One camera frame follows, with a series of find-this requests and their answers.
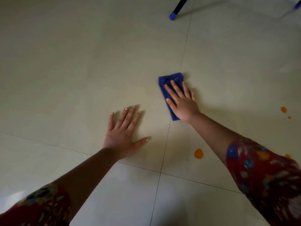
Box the person's left hand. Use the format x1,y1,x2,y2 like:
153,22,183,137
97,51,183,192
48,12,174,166
103,106,150,160

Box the person's left forearm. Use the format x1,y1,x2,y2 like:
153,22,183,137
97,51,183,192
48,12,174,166
50,148,121,221

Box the red floral right sleeve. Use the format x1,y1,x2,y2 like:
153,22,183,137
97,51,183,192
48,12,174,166
226,137,301,226

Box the blue cloth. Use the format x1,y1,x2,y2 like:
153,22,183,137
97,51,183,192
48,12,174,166
158,72,184,121

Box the red floral left sleeve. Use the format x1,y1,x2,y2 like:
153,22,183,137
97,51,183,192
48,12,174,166
0,183,72,226

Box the black leg with blue foot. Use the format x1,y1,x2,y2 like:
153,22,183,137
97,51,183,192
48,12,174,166
169,0,190,21

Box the person's right hand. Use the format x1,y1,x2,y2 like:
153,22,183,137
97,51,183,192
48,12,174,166
164,80,201,122

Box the red floral sleeve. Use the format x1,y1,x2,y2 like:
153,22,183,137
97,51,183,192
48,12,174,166
226,137,301,226
0,183,72,226

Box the white leg with blue foot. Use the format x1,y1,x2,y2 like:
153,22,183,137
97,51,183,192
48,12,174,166
280,0,301,19

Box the person's right forearm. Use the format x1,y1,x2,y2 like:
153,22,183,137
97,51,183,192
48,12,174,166
187,112,245,166

